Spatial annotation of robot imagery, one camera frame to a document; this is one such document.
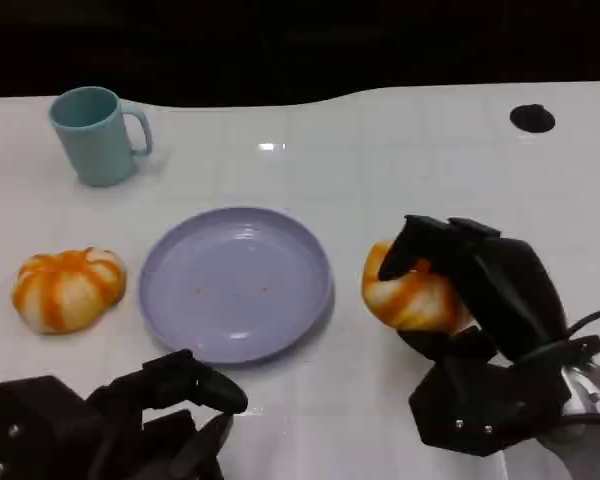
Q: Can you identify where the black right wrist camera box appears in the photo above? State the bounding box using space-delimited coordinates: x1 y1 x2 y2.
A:
408 345 574 458

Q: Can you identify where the pale green mug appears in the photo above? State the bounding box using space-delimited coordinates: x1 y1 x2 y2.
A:
47 86 155 188

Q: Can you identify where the lilac plate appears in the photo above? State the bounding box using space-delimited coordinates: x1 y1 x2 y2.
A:
138 206 335 366

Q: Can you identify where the black round table grommet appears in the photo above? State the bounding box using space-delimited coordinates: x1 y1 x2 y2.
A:
509 103 556 134

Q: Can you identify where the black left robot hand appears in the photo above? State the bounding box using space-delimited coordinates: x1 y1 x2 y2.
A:
0 348 249 480

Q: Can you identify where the orange and white bread roll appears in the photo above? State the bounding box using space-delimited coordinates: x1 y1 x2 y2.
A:
11 247 128 336
361 239 475 334

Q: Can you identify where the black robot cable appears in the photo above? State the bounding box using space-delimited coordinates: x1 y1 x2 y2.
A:
517 308 600 369

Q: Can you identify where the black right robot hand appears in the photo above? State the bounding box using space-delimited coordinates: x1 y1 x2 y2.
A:
378 214 569 367

